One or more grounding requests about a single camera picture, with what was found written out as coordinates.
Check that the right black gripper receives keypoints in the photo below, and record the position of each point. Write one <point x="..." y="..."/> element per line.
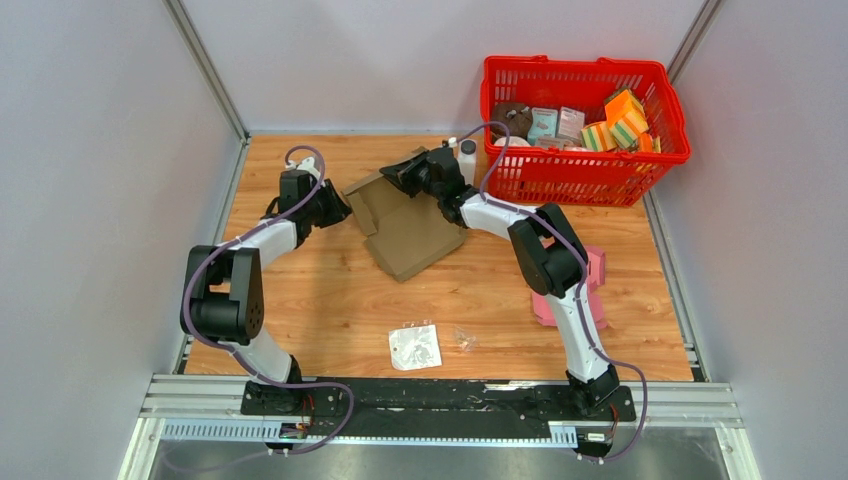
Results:
<point x="404" y="174"/>

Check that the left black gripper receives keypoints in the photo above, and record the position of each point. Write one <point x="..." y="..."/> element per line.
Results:
<point x="339" y="209"/>

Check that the brown cardboard box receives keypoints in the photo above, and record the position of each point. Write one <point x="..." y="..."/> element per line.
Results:
<point x="404" y="235"/>

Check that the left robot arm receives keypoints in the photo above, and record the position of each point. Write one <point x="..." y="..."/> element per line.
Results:
<point x="225" y="295"/>

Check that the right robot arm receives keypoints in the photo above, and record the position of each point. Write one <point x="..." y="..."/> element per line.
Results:
<point x="551" y="258"/>

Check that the teal small box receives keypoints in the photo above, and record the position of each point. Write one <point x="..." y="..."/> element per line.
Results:
<point x="544" y="124"/>

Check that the grey pink small box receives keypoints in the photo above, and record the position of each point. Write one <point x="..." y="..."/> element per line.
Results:
<point x="570" y="125"/>

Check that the pink paper box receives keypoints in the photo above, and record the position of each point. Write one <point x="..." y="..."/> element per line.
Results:
<point x="596" y="279"/>

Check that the white bottle black cap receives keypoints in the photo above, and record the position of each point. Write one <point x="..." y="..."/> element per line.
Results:
<point x="467" y="160"/>

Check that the white round lid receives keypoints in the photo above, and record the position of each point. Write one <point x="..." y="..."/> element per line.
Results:
<point x="512" y="142"/>

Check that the brown round item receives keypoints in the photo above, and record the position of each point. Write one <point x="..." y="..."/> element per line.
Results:
<point x="515" y="116"/>

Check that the white plastic bag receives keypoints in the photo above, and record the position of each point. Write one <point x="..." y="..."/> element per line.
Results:
<point x="415" y="348"/>

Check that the small clear screw bag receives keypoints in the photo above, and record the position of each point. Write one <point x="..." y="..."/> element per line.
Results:
<point x="466" y="342"/>

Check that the red plastic basket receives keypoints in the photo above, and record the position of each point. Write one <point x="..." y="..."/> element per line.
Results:
<point x="615" y="179"/>

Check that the striped sponge pack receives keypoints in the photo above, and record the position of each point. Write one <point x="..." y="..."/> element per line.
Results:
<point x="598" y="137"/>

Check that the orange green sponge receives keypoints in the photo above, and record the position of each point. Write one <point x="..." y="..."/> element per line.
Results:
<point x="625" y="117"/>

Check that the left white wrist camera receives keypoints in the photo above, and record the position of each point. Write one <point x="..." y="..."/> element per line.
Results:
<point x="308" y="164"/>

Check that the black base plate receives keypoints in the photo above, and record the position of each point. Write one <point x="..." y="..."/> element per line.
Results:
<point x="440" y="408"/>

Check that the aluminium frame rail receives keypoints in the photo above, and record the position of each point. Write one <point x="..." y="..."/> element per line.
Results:
<point x="206" y="408"/>

